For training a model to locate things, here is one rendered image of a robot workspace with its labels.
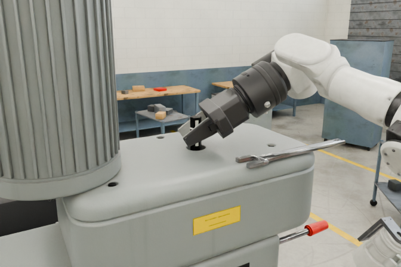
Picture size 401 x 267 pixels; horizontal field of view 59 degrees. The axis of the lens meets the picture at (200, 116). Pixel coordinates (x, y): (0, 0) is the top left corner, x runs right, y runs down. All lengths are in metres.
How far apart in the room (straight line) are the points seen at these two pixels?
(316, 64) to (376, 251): 0.47
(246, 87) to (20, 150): 0.38
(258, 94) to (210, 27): 7.57
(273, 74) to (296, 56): 0.05
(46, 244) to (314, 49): 0.56
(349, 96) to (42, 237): 0.57
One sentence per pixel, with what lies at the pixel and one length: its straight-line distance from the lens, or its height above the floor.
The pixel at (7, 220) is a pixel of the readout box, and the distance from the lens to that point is 0.96.
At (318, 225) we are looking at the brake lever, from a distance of 0.81.
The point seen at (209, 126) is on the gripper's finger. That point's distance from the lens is 0.63.
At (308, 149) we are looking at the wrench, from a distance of 0.68.
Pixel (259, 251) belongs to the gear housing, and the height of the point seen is 1.71.
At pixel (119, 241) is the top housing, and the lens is 0.54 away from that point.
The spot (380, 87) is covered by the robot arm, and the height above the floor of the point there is 2.03.
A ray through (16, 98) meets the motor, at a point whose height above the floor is 2.03.
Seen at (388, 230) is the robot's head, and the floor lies 1.68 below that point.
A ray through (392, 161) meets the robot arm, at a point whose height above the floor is 1.92.
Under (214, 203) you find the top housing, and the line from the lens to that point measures 0.58.
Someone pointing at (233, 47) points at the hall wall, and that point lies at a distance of 8.54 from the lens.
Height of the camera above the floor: 2.11
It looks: 14 degrees down
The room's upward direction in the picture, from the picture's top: straight up
